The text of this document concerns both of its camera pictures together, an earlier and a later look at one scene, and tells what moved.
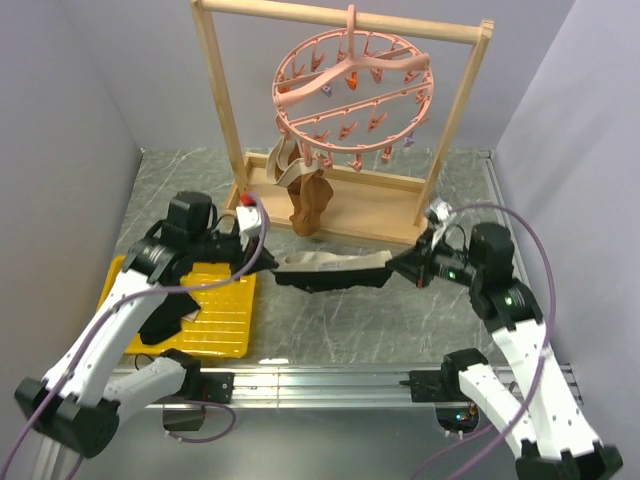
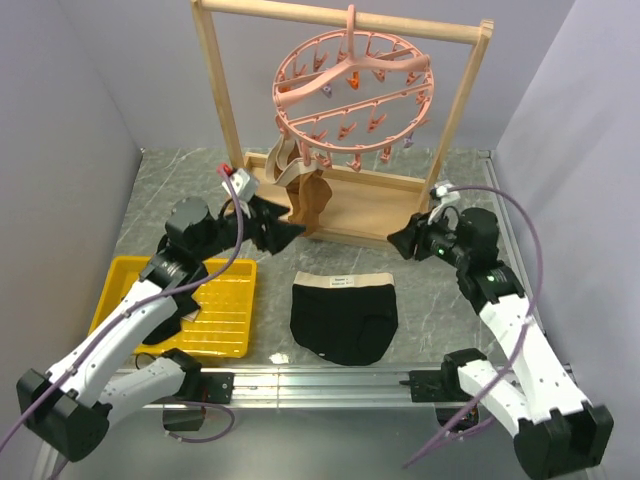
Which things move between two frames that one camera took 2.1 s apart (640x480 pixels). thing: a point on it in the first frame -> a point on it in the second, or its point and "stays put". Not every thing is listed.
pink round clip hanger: (348, 93) stays put
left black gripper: (244, 257) -> (273, 237)
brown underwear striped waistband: (311, 195) stays put
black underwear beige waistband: (315, 271) -> (347, 318)
